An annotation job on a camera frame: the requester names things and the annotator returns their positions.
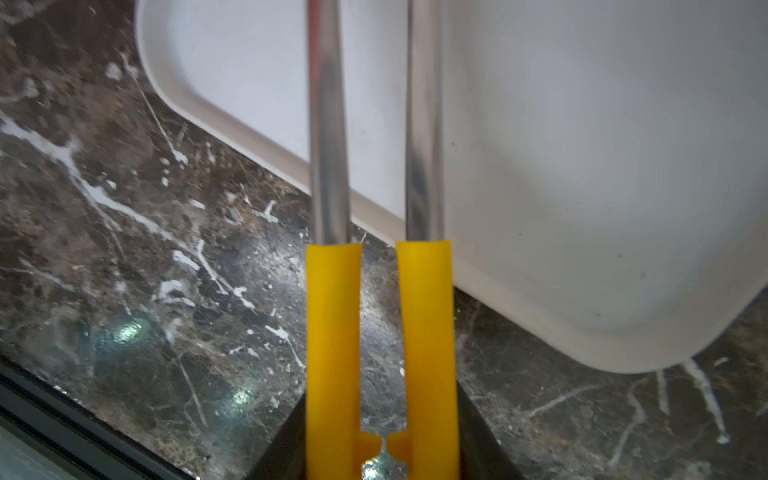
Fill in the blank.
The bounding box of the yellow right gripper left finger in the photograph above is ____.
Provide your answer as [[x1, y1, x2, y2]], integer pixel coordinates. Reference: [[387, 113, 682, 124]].
[[305, 1, 382, 479]]

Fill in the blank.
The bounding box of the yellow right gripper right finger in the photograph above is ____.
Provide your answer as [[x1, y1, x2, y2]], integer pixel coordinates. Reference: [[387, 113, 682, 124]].
[[386, 1, 460, 479]]

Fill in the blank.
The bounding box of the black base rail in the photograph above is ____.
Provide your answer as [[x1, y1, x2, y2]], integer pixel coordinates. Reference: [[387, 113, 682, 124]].
[[1, 357, 191, 479]]

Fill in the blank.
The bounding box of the white rectangular tray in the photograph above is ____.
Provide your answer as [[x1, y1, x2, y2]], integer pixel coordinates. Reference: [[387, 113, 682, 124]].
[[135, 1, 767, 373]]

